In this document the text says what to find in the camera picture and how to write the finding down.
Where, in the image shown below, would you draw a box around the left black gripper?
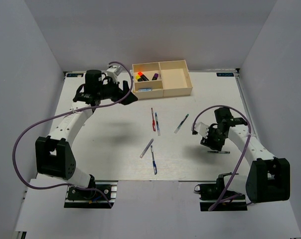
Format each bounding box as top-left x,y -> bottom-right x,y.
97,76 -> 138,106

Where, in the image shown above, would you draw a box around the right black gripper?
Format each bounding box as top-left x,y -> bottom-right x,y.
201,124 -> 227,152

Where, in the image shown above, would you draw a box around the blue clear highlighter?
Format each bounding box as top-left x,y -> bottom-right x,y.
138,88 -> 152,92

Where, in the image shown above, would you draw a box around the yellow cap highlighter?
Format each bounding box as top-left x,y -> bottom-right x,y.
136,76 -> 143,82

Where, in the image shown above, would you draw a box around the orange cap highlighter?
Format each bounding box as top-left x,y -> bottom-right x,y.
138,72 -> 149,81

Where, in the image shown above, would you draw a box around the black clear pen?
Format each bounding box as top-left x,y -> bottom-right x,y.
207,150 -> 230,154

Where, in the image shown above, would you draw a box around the purple cap highlighter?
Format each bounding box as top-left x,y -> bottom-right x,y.
152,73 -> 158,81

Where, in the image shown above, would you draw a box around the green clear pen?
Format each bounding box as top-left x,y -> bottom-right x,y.
174,114 -> 189,134

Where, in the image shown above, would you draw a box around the blue grip pen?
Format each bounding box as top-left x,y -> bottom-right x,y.
150,145 -> 157,175

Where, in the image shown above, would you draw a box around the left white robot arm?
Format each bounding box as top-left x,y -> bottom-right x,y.
35,70 -> 138,199

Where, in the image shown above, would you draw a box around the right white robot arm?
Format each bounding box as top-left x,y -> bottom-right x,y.
192,105 -> 291,204

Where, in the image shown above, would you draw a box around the wooden compartment box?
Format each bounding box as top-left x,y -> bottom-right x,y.
132,60 -> 193,100

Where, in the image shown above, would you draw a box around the red pen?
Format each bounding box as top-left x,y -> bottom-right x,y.
151,108 -> 156,132

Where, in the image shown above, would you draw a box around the blue clear pen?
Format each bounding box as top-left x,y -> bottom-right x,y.
155,112 -> 160,136

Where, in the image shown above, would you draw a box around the purple clear pen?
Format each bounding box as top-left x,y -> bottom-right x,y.
140,138 -> 154,158

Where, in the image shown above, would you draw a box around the right table logo sticker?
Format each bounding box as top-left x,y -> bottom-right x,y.
216,72 -> 234,77

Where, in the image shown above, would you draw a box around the table logo sticker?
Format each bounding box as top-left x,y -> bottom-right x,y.
66,73 -> 84,78
216,72 -> 234,77

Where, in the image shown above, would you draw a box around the left table logo sticker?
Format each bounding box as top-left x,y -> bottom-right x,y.
66,73 -> 84,78

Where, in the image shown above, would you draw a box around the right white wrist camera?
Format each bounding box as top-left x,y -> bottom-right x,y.
191,122 -> 209,139

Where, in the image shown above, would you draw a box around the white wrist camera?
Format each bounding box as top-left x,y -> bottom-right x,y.
191,122 -> 209,139
106,65 -> 123,83

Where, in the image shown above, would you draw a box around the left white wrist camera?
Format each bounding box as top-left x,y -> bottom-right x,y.
106,65 -> 123,83

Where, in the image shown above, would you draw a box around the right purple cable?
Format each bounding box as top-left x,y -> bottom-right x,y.
191,106 -> 253,212

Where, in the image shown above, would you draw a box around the purple cable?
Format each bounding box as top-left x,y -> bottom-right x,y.
12,61 -> 134,208
191,106 -> 253,212

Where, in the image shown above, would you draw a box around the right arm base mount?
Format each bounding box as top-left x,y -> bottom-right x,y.
194,183 -> 248,212

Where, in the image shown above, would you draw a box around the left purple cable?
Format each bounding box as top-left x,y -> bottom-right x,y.
12,61 -> 134,208

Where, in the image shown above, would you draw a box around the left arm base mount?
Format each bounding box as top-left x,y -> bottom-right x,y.
64,181 -> 118,209

